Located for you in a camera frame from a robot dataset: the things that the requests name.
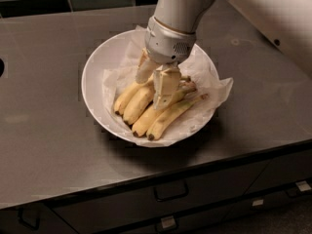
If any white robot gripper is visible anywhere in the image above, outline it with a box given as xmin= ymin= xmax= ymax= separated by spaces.
xmin=136 ymin=17 xmax=196 ymax=110

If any yellow banana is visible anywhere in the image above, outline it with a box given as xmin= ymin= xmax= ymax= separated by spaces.
xmin=146 ymin=94 xmax=208 ymax=140
xmin=132 ymin=82 xmax=197 ymax=137
xmin=123 ymin=85 xmax=154 ymax=125
xmin=113 ymin=78 xmax=153 ymax=115

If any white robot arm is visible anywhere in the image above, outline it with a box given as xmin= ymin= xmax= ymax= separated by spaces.
xmin=136 ymin=0 xmax=312 ymax=109

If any large white bowl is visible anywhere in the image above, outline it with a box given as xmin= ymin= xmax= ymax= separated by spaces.
xmin=81 ymin=28 xmax=215 ymax=147

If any white paper liner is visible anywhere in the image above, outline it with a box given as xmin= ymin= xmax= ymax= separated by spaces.
xmin=102 ymin=27 xmax=233 ymax=147

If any upper dark drawer front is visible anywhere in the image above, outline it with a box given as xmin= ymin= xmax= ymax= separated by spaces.
xmin=56 ymin=161 xmax=266 ymax=234

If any dark drawer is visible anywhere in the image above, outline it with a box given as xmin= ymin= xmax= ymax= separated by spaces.
xmin=95 ymin=180 xmax=312 ymax=234
xmin=56 ymin=161 xmax=266 ymax=234
xmin=248 ymin=149 xmax=312 ymax=193

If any right dark drawer front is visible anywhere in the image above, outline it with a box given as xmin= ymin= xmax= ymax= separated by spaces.
xmin=248 ymin=149 xmax=312 ymax=193

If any left dark cabinet front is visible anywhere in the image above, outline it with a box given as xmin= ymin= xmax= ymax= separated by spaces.
xmin=0 ymin=203 xmax=77 ymax=234

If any lower dark drawer front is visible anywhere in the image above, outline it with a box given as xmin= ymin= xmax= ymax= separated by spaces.
xmin=95 ymin=180 xmax=312 ymax=234

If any black drawer handle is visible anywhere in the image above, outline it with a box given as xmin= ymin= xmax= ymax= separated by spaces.
xmin=153 ymin=180 xmax=189 ymax=202

